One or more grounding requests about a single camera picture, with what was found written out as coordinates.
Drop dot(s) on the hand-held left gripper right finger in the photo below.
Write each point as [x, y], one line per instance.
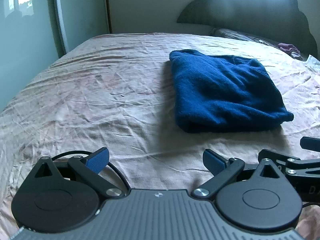
[213, 162]

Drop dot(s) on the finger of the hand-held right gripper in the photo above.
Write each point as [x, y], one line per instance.
[311, 143]
[297, 166]

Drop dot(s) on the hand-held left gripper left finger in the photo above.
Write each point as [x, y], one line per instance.
[98, 161]

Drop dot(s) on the blue beaded sweater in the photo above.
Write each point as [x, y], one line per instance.
[225, 92]

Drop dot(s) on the bed with pink sheet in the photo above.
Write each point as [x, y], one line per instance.
[100, 85]

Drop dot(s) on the purple cloth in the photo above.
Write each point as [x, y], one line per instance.
[288, 48]

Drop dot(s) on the patterned pillow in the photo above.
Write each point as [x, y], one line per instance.
[240, 35]

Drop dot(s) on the dark curved headboard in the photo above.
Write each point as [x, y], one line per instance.
[250, 10]

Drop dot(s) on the glass door wardrobe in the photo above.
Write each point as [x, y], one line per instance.
[30, 30]

